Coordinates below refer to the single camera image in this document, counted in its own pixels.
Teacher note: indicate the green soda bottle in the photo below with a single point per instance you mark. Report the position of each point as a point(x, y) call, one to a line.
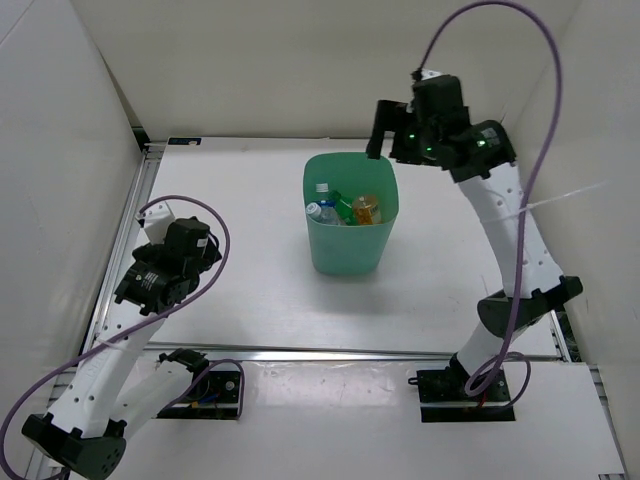
point(343, 207)

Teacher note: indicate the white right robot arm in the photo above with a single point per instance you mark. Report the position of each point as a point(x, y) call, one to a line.
point(533, 283)

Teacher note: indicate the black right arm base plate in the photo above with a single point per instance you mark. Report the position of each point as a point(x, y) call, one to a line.
point(443, 399)

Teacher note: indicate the aluminium table edge rail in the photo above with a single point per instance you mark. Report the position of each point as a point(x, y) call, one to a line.
point(281, 354)

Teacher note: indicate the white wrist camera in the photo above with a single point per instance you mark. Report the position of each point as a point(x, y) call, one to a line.
point(422, 74)
point(155, 222)

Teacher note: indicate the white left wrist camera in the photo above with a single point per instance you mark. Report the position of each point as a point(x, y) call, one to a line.
point(155, 222)

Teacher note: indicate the orange juice bottle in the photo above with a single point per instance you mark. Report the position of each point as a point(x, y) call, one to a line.
point(366, 210)

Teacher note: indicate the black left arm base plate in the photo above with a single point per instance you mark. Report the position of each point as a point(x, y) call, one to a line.
point(218, 396)

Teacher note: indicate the blue label clear bottle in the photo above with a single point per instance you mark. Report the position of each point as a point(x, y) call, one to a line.
point(323, 195)

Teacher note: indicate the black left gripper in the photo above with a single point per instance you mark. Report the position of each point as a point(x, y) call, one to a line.
point(210, 256)

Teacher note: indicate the green plastic bin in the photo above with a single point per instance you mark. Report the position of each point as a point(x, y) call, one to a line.
point(350, 250)

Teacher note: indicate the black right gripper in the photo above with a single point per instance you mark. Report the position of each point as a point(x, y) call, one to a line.
point(392, 116)

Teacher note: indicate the white orange label clear bottle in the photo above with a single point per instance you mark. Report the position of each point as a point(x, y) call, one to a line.
point(323, 212)

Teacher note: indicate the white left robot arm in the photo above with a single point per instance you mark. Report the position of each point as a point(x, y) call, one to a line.
point(87, 428)

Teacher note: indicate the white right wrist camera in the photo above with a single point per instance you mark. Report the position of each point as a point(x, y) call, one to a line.
point(422, 74)

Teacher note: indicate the blue white label sticker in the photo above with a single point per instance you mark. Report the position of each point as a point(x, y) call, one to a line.
point(184, 141)

